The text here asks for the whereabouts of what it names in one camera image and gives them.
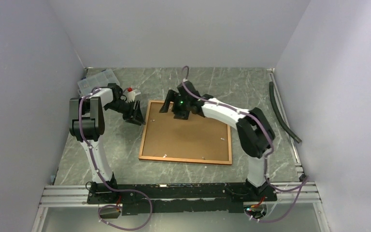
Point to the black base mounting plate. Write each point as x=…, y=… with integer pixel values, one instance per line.
x=175, y=198

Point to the clear plastic compartment box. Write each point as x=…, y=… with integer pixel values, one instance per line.
x=101, y=79

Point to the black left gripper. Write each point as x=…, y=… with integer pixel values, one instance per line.
x=138, y=118

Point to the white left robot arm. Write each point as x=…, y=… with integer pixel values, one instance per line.
x=87, y=125

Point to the brown cardboard backing board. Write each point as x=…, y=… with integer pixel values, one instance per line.
x=185, y=134

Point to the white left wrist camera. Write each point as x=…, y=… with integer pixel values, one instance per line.
x=132, y=95

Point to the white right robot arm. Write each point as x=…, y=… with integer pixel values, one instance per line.
x=254, y=131

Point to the aluminium rail frame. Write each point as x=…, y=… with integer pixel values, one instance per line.
x=221, y=159

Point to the orange wooden picture frame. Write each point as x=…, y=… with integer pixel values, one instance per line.
x=185, y=160

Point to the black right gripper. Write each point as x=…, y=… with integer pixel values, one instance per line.
x=171, y=96

